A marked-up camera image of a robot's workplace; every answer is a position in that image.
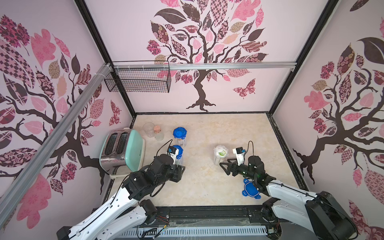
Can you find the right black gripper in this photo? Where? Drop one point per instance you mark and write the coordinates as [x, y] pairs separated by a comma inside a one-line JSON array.
[[235, 169]]

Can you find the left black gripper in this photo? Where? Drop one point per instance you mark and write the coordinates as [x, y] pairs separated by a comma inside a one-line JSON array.
[[176, 173]]

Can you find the round green towel tablet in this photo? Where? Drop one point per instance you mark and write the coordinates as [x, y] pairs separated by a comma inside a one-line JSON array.
[[221, 152]]

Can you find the blue lid container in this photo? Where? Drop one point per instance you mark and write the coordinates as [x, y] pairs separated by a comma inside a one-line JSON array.
[[217, 160], [179, 154], [180, 135]]

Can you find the detached blue container lid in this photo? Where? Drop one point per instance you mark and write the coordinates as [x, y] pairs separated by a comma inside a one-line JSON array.
[[250, 190]]

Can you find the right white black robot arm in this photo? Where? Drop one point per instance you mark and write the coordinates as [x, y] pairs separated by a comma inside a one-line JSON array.
[[319, 213]]

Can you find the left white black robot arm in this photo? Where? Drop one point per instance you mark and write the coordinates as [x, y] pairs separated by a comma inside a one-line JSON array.
[[127, 208]]

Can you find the small bottle cork lid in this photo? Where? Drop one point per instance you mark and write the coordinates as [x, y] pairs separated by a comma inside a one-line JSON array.
[[159, 135]]

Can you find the clear glass tumbler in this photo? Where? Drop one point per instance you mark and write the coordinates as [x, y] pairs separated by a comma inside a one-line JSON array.
[[149, 129]]

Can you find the mint chrome toaster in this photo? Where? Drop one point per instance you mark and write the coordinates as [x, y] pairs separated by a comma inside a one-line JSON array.
[[122, 149]]

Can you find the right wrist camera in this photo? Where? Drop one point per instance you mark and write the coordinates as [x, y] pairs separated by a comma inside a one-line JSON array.
[[240, 155]]

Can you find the black base frame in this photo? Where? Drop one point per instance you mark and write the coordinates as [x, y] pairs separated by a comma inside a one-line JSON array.
[[214, 216]]

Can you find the white slotted cable duct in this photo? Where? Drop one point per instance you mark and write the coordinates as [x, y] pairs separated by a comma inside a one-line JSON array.
[[194, 232]]

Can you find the black wire basket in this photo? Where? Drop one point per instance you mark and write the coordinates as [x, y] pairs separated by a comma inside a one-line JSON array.
[[140, 77]]

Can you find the back aluminium rail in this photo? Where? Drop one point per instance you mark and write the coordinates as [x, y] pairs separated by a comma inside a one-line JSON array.
[[211, 66]]

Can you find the aluminium rail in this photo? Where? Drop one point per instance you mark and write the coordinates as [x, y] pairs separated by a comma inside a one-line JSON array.
[[211, 66], [20, 186]]

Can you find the left aluminium rail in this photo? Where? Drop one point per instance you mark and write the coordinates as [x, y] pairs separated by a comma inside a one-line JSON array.
[[20, 186]]

